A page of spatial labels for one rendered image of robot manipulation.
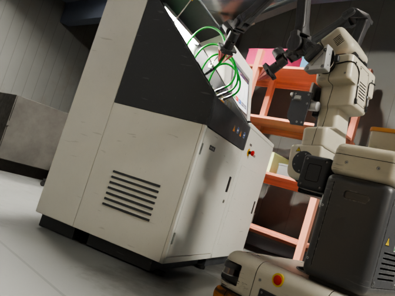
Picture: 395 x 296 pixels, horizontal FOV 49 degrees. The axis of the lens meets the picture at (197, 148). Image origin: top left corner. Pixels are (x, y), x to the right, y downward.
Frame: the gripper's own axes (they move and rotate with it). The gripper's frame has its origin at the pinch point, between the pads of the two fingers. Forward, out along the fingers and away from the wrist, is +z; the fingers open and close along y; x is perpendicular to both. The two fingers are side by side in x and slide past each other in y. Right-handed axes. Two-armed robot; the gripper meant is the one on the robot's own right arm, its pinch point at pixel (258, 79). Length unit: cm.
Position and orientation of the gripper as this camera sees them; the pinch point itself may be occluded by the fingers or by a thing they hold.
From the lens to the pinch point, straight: 266.0
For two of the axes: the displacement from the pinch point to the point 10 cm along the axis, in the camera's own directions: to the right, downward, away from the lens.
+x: -5.9, -2.4, -7.7
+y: -3.1, -8.1, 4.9
